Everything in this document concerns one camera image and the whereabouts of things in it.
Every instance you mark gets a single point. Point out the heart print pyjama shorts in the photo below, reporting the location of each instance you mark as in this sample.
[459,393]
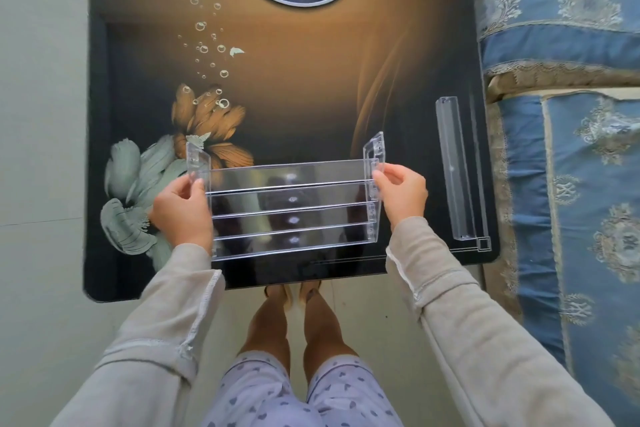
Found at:
[300,399]

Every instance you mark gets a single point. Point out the person's left forearm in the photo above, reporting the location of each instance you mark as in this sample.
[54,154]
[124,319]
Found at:
[150,341]

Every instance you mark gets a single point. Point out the person's right thumb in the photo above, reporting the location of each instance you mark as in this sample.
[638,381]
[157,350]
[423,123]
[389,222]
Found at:
[382,187]

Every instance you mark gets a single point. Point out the person's right leg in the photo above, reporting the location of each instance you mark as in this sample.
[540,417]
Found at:
[325,326]

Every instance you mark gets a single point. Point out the person's right slipper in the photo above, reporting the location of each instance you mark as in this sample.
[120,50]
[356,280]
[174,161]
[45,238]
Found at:
[310,289]

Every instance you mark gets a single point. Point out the person's left leg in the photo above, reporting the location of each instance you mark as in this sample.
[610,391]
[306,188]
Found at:
[269,326]

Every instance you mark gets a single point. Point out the clear acrylic shelf strip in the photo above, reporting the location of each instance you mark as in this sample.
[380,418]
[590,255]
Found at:
[454,166]

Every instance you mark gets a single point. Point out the blue gold patterned cushion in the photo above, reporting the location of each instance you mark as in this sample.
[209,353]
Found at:
[555,6]
[580,241]

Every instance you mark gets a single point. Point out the person's right hand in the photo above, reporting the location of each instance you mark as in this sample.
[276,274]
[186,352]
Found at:
[406,196]

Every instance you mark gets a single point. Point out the person's leg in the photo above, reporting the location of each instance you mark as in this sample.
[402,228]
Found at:
[269,326]
[325,326]

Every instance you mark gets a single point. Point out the person's left thumb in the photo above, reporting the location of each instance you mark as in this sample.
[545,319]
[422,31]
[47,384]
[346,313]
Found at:
[196,190]

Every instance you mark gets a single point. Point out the person's right forearm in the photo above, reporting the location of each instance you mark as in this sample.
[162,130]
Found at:
[475,336]

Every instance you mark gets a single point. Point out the clear acrylic tiered rack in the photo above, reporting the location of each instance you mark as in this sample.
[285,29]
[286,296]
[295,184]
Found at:
[295,219]

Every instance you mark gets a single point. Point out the person's left hand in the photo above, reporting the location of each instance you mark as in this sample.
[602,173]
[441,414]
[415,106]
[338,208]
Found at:
[179,216]

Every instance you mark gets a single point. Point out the person's left slipper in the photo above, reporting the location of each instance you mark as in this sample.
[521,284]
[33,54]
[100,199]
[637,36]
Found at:
[280,290]

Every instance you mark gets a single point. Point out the person's slipper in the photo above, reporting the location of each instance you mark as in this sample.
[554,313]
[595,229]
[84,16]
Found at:
[280,290]
[310,289]

